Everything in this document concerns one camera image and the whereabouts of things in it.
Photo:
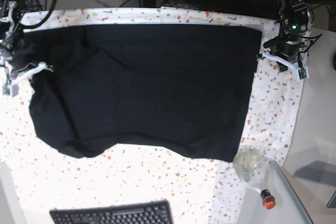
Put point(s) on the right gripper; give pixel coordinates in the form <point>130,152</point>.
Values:
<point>20,60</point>

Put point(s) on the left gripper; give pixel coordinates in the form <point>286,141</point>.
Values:
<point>285,48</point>

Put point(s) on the dark navy t-shirt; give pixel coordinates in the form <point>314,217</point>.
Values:
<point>182,87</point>

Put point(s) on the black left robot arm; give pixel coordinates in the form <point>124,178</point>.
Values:
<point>295,22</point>

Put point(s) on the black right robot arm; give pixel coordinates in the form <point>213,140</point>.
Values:
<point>13,48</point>

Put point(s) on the clear glass bottle red cap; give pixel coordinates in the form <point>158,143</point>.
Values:
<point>252,169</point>

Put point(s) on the speckled white tablecloth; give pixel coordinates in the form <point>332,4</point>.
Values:
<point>38,178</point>

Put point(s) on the black keyboard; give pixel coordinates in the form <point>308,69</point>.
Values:
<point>151,212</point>

